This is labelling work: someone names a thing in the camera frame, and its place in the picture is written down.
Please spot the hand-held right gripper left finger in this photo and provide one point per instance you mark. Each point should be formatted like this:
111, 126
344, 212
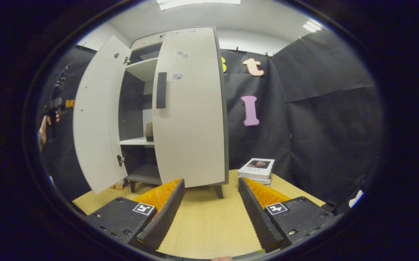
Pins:
165, 217

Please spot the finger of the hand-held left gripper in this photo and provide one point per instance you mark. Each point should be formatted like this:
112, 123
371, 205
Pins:
70, 103

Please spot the black backdrop cloth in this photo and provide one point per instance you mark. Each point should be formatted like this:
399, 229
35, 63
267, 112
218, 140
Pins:
321, 127

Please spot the white book with dark photo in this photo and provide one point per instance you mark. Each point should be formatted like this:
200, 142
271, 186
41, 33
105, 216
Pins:
256, 168

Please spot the grey cabinet door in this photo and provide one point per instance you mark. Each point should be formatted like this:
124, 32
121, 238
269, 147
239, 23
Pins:
97, 119
191, 137

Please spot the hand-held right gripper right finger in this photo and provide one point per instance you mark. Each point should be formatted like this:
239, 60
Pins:
258, 217

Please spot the brown fuzzy shoe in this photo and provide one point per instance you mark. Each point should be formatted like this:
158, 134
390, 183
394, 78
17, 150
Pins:
149, 130

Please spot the small ceiling light panel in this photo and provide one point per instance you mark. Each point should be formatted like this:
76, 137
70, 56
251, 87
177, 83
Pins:
311, 26

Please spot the grey shoe cabinet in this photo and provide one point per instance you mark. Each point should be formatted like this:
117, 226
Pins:
142, 69

